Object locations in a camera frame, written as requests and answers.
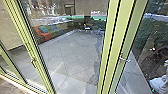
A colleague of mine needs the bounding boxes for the brass door handle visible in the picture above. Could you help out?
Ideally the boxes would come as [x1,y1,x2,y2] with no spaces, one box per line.
[118,54,132,64]

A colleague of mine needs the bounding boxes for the outdoor patio chair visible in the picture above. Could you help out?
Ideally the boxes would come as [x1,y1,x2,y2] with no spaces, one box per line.
[83,20,94,34]

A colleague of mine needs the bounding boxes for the green garden shrubs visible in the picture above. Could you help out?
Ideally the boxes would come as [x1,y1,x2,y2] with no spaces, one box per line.
[134,13,168,64]

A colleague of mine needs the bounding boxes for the green framed glass door wall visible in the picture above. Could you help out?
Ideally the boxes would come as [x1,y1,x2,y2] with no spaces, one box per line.
[0,0,149,94]

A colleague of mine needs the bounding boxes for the small door handle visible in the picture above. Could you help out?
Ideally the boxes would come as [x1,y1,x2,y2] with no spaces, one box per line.
[30,57,38,70]

